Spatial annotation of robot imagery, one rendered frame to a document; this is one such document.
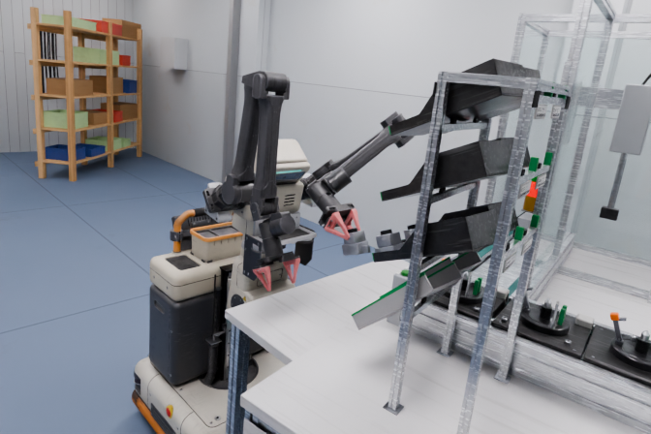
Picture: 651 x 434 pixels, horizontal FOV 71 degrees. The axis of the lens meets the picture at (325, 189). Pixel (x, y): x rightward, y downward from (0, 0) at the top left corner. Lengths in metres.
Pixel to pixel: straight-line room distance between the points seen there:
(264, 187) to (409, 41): 3.22
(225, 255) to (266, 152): 0.81
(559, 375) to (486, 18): 3.10
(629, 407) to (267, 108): 1.22
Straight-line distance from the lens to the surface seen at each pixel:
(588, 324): 1.64
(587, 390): 1.46
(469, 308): 1.55
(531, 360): 1.46
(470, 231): 1.01
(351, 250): 1.26
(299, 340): 1.44
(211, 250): 2.02
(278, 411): 1.19
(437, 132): 0.98
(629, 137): 2.43
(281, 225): 1.35
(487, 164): 0.98
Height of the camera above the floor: 1.62
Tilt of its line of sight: 14 degrees down
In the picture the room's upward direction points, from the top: 6 degrees clockwise
